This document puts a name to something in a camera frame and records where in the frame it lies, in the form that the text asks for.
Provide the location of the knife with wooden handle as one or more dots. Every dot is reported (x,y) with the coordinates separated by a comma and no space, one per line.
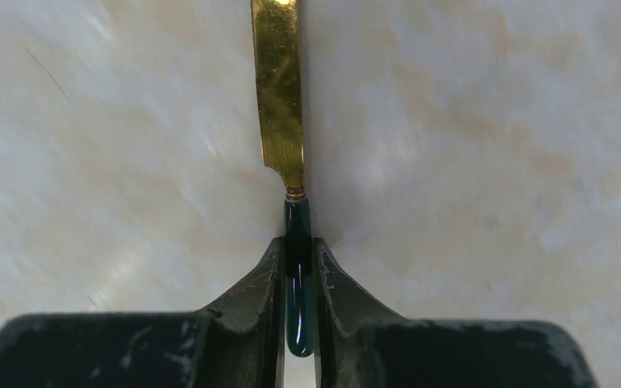
(279,97)

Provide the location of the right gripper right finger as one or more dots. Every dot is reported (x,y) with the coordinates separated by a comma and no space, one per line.
(363,343)

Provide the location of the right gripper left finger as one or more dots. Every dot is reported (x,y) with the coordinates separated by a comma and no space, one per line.
(234,341)

